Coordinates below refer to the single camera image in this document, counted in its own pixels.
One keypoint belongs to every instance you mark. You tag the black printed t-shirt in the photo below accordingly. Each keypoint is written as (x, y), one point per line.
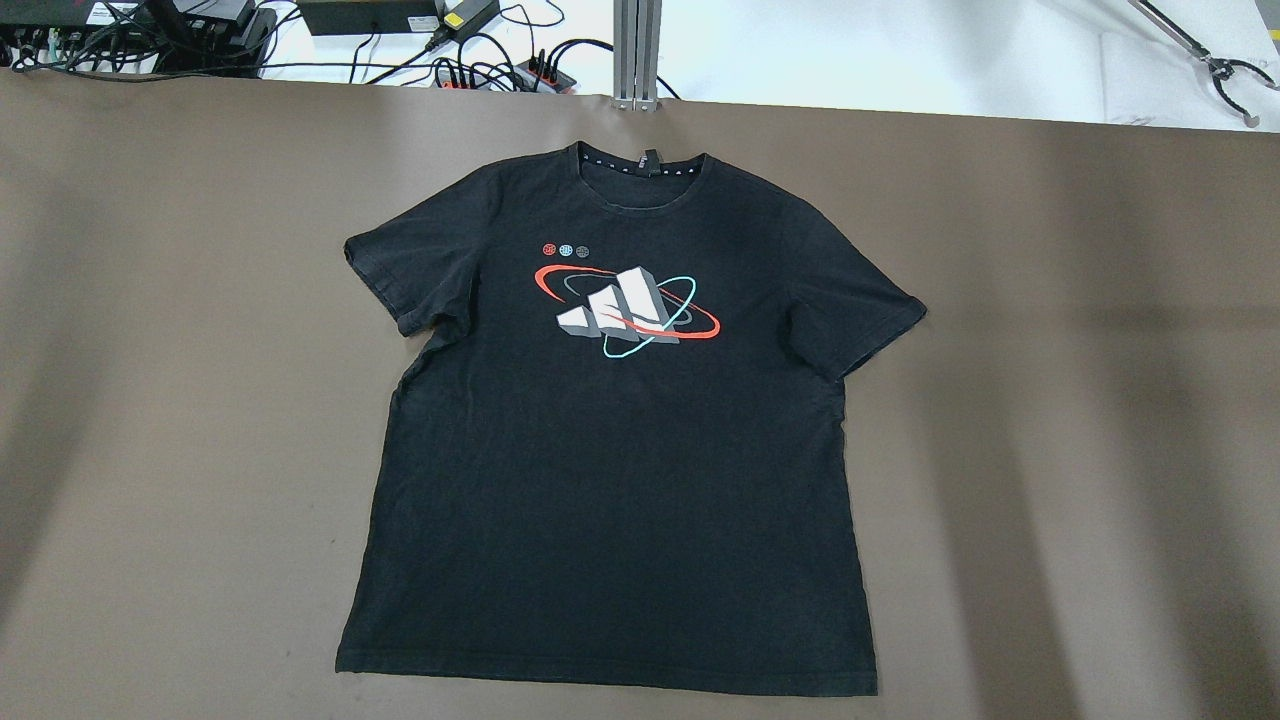
(620, 456)

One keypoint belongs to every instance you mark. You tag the red black power strip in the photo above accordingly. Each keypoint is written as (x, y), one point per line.
(533, 76)

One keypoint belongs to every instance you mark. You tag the black power adapter yellow label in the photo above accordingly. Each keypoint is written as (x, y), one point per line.
(461, 21)

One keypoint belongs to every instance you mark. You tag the black electronics box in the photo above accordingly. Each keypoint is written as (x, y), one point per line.
(351, 18)

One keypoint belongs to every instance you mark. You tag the black monitor stand base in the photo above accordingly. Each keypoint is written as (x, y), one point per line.
(211, 38)

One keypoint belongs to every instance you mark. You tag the metal reacher grabber tool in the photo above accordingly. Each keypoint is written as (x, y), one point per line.
(1220, 69)

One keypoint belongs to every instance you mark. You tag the aluminium frame post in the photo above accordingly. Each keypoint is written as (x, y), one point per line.
(636, 41)

